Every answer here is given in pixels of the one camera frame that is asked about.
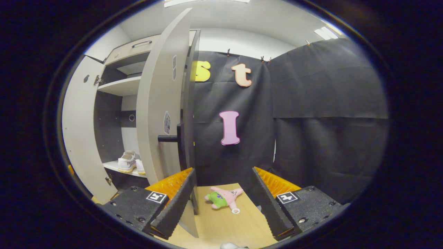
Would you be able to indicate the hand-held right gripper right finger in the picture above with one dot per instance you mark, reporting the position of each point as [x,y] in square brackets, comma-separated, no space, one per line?
[311,205]

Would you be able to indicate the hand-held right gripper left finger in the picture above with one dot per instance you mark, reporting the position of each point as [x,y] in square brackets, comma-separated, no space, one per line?
[138,207]

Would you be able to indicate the white canvas shoe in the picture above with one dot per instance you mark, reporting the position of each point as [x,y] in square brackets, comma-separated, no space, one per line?
[126,162]
[140,167]

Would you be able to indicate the grey shoe cabinet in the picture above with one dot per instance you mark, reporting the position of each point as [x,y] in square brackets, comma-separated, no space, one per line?
[109,124]

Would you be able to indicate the grey cabinet drawer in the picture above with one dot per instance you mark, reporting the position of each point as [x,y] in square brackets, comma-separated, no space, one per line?
[131,52]

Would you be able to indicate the pink starfish plush toy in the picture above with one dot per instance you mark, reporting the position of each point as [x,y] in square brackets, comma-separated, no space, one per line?
[225,197]

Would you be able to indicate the black backdrop cloth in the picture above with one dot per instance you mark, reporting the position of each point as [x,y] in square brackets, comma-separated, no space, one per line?
[328,86]

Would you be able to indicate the small ceiling light panel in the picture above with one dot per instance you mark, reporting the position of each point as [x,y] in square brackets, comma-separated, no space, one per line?
[327,33]

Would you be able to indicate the large ceiling light panel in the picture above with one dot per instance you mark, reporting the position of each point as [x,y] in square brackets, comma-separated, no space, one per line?
[207,1]

